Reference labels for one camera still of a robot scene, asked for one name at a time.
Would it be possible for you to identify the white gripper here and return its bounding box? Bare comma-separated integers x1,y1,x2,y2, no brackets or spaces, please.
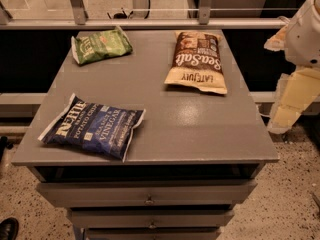
264,0,320,134

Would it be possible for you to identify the green jalapeno chip bag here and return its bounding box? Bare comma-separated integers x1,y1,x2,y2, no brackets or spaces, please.
71,27,133,65

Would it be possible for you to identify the brown sea salt chip bag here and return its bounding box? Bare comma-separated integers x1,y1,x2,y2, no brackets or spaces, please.
164,31,227,95

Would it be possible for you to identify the blue salt vinegar chip bag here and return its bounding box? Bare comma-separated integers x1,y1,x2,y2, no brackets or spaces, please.
38,94,145,161

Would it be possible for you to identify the grey metal railing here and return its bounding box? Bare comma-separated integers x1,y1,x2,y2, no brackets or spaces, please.
0,0,286,31

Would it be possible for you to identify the grey drawer cabinet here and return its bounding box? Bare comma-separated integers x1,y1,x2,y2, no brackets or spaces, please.
11,29,280,240

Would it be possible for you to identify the middle grey drawer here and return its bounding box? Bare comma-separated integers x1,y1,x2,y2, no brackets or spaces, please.
67,207,234,229

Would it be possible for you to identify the grey drawer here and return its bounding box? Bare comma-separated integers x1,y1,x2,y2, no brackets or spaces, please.
86,228,221,240
37,180,257,208
67,207,234,229

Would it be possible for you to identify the bottom grey drawer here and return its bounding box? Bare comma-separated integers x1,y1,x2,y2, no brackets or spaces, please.
86,228,221,240

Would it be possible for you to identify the top grey drawer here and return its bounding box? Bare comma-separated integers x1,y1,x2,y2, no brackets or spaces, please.
37,180,257,208

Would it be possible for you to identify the black shoe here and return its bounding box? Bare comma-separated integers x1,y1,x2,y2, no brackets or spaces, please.
0,217,19,240

